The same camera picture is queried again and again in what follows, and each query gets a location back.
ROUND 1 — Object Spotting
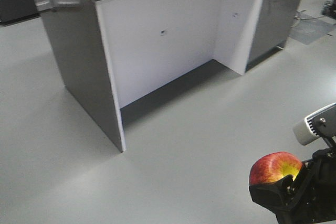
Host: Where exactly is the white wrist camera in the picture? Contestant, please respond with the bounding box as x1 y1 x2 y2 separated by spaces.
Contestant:
293 103 335 148

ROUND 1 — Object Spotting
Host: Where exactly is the grey kitchen island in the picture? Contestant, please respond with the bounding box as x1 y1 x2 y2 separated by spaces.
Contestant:
41 0 300 152

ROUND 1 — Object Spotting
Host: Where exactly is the grey floor mat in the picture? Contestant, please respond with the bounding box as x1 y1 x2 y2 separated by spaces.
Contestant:
289 19 335 45

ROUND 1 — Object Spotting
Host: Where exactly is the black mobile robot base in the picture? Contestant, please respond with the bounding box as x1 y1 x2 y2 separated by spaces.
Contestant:
321 0 336 19

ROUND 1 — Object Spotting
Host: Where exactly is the red yellow apple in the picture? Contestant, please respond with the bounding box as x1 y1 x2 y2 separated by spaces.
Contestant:
249 152 303 186

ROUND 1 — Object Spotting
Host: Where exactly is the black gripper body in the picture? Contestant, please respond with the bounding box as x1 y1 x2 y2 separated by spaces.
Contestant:
249 148 335 223

